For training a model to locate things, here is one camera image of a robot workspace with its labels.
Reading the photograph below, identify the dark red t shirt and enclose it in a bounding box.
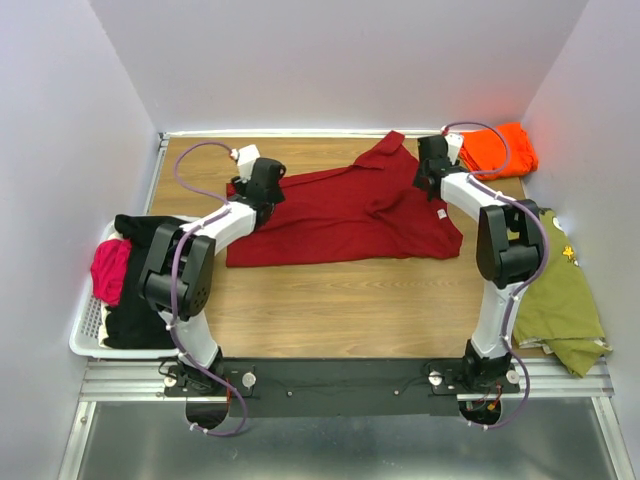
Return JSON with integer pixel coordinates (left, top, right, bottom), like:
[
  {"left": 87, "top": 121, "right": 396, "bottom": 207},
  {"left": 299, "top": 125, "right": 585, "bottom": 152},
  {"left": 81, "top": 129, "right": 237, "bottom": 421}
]
[{"left": 226, "top": 131, "right": 463, "bottom": 268}]

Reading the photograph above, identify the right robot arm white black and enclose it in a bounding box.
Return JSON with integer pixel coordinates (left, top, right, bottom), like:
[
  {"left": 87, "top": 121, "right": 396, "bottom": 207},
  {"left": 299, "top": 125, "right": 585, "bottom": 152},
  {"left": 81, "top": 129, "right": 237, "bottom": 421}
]
[{"left": 413, "top": 134, "right": 545, "bottom": 395}]

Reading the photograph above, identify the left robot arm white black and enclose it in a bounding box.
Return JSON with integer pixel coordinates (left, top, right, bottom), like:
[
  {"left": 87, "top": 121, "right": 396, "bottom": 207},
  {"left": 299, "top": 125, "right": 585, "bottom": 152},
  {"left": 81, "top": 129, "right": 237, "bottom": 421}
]
[{"left": 138, "top": 156, "right": 286, "bottom": 395}]

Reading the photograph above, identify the folded orange t shirt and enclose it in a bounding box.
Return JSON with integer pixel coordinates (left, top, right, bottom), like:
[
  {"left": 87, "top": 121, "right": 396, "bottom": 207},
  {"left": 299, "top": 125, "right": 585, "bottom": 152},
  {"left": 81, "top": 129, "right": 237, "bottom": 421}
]
[{"left": 460, "top": 122, "right": 539, "bottom": 181}]

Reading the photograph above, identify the pink garment in basket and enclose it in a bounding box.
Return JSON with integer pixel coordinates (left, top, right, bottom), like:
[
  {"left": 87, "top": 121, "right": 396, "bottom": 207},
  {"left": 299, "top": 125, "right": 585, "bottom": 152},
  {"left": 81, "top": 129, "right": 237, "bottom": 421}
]
[{"left": 90, "top": 238, "right": 132, "bottom": 307}]

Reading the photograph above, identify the black garment in basket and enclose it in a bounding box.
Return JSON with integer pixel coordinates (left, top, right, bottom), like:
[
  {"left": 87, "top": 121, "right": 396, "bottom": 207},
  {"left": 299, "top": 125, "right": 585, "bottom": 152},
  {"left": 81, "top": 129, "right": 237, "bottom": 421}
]
[{"left": 104, "top": 214, "right": 184, "bottom": 350}]

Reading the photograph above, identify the olive green t shirt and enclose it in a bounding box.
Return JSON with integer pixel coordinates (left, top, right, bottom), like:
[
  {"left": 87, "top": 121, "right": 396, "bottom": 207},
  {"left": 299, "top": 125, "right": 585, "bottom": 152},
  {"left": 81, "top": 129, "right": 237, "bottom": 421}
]
[{"left": 513, "top": 209, "right": 612, "bottom": 377}]

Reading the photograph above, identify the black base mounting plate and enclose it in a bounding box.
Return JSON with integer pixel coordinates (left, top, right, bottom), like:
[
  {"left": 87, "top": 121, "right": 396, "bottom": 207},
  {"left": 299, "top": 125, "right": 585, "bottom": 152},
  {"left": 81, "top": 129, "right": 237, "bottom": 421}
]
[{"left": 163, "top": 357, "right": 520, "bottom": 418}]

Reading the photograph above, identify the white laundry basket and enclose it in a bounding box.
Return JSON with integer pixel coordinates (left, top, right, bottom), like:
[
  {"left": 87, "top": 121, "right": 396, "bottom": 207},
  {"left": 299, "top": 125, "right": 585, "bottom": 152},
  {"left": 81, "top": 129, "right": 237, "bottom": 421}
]
[{"left": 69, "top": 216, "right": 193, "bottom": 360}]

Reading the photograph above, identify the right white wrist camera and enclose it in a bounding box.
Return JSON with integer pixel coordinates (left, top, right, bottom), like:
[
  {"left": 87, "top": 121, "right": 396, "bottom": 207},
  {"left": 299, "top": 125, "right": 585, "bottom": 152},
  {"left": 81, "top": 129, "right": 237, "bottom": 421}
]
[{"left": 442, "top": 131, "right": 464, "bottom": 165}]

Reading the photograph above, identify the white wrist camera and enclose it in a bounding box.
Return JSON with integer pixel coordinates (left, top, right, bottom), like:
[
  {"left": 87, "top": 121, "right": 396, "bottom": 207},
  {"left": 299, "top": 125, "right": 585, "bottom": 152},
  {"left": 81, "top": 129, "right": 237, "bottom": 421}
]
[
  {"left": 231, "top": 144, "right": 260, "bottom": 182},
  {"left": 442, "top": 131, "right": 464, "bottom": 165}
]

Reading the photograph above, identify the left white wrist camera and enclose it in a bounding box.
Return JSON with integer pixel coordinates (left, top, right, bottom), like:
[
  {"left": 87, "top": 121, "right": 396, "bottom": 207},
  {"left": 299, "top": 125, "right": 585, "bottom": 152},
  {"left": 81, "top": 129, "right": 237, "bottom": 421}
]
[{"left": 231, "top": 144, "right": 260, "bottom": 182}]

